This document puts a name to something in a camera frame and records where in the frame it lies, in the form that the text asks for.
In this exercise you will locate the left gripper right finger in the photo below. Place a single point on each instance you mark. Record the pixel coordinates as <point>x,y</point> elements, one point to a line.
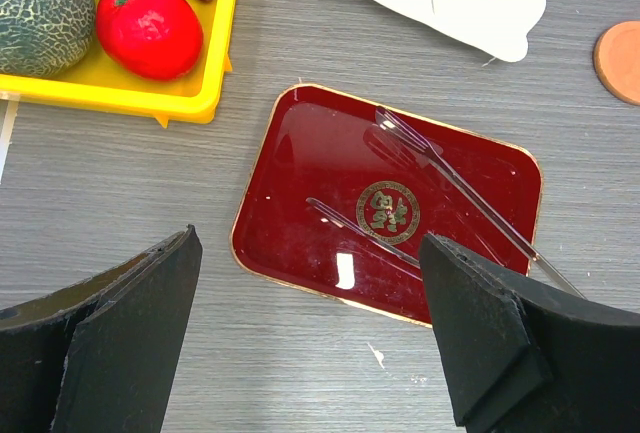
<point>521,356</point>

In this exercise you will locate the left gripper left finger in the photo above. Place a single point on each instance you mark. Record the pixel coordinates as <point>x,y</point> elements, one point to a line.
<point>101,355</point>

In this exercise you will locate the metal tweezers tongs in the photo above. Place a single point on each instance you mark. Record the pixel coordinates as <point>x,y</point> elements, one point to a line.
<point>390,122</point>

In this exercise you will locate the light wooden coaster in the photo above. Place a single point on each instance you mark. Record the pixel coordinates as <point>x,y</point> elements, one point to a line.
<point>616,61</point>

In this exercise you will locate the red lacquer snack tray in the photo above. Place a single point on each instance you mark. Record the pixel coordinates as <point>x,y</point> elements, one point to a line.
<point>325,144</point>

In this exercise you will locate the yellow plastic fruit bin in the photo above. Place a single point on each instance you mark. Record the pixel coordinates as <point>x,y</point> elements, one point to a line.
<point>98,83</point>

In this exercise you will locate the red apple at front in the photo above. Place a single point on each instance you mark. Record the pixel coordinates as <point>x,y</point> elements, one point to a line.
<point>155,39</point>

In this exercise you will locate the green melon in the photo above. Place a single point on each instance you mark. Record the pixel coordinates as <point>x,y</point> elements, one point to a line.
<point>42,38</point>

